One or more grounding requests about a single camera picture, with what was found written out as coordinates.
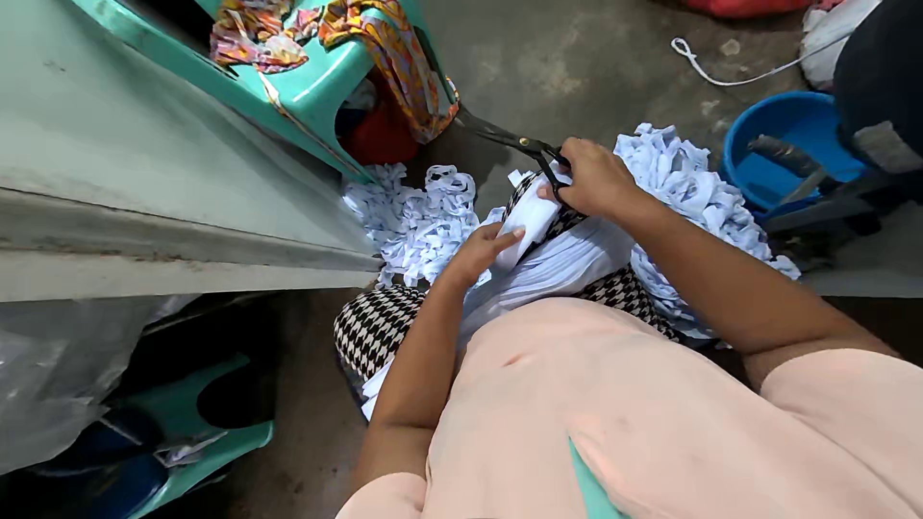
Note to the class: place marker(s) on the person's right hand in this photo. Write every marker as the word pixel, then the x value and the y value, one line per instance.
pixel 600 179

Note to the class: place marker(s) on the black scissors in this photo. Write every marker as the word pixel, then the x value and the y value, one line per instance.
pixel 535 147

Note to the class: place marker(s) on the dark blue container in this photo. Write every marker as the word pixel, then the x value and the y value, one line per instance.
pixel 137 468

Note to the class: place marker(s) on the red cloth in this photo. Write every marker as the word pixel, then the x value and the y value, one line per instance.
pixel 382 133

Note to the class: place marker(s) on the blue plastic basin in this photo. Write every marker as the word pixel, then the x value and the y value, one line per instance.
pixel 753 137

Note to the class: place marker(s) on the orange patterned fabric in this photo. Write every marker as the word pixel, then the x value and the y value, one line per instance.
pixel 393 61

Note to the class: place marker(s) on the teal plastic stool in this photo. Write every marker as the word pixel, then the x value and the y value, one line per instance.
pixel 310 83

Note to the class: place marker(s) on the person's left forearm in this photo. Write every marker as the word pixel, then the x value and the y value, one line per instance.
pixel 425 339

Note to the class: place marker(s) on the large black object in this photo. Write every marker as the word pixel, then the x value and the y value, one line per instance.
pixel 883 94

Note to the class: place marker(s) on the person's body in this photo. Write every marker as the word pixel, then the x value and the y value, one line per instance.
pixel 613 411

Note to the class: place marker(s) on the white fabric strip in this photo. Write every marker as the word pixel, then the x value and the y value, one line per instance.
pixel 530 218

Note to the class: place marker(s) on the person's left fingers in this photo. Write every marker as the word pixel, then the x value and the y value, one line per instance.
pixel 490 230

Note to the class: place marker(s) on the white sack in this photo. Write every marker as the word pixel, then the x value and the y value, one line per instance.
pixel 822 50

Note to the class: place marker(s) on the dark object in basin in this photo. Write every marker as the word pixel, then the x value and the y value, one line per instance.
pixel 782 155

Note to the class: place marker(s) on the person's left hand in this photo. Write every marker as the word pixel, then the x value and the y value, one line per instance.
pixel 474 255

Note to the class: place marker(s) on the person's right fingers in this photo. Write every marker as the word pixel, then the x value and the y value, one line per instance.
pixel 574 149

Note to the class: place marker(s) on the green plastic chair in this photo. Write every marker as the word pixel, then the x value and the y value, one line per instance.
pixel 184 389

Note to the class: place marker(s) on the person's right thumb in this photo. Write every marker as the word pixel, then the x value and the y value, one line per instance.
pixel 555 192

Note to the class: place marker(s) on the person's left thumb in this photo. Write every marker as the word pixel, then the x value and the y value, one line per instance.
pixel 510 239

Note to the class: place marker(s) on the grey metal bar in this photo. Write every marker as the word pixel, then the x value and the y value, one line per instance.
pixel 851 203

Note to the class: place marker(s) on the red bag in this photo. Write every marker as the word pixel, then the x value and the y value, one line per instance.
pixel 750 6

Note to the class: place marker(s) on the person's right forearm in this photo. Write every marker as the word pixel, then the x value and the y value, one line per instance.
pixel 710 270

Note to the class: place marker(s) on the clear plastic sheet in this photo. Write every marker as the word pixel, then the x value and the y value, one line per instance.
pixel 58 375

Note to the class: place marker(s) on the person's legs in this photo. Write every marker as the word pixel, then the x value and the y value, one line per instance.
pixel 375 326

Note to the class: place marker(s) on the pile of white fabric loops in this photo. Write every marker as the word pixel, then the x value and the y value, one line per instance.
pixel 425 223
pixel 692 194

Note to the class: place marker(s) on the stack of white fabric strips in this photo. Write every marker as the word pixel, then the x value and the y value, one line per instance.
pixel 555 263

